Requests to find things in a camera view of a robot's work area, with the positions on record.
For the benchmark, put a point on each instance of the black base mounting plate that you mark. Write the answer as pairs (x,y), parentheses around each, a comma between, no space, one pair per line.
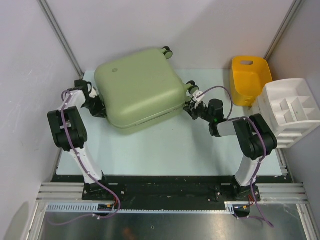
(165,193)

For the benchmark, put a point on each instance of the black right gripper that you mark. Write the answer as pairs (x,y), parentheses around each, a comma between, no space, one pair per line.
(193,110)

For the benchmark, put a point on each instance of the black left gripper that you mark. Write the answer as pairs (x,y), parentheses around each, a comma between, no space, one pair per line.
(100,111)

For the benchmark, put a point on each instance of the green hard-shell suitcase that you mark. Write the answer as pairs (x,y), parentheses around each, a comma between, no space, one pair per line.
(140,90)

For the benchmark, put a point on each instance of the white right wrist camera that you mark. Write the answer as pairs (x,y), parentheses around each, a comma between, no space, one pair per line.
(197,96)

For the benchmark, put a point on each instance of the yellow plastic basket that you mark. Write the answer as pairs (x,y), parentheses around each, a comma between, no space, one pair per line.
(248,76)

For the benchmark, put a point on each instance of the aluminium frame rail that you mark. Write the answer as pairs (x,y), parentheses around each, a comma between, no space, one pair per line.
(270,193)

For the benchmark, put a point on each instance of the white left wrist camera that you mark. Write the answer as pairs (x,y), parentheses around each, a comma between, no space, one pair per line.
(93,93)

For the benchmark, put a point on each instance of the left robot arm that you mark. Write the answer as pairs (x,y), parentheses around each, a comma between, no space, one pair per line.
(68,129)

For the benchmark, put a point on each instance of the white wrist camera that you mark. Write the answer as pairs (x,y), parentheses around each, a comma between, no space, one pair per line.
(197,96)
(93,93)

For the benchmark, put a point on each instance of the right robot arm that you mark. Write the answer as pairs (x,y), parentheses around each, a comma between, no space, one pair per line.
(255,138)

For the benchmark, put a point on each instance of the white plastic drawer organizer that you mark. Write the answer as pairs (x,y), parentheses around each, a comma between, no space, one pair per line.
(290,110)

